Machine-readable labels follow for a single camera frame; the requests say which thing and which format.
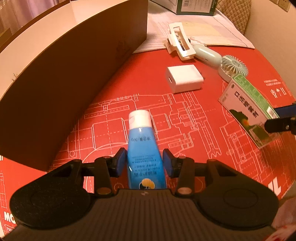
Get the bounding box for green white medicine box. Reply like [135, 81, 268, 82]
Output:
[219, 74, 279, 149]

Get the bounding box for blue cream tube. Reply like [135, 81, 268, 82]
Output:
[127, 110, 167, 190]

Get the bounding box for mint handheld fan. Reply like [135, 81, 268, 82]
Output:
[191, 42, 249, 83]

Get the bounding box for white cube charger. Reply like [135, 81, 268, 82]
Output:
[166, 64, 204, 93]

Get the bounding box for white hair clip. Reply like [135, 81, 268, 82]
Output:
[165, 22, 196, 61]

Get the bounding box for brown cardboard storage box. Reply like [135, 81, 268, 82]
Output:
[1, 1, 148, 171]

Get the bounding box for quilted beige chair cover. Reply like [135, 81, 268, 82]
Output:
[216, 0, 251, 34]

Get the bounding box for green white carton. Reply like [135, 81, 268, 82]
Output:
[153, 0, 217, 16]

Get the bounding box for wall socket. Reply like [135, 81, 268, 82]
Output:
[270, 0, 291, 12]

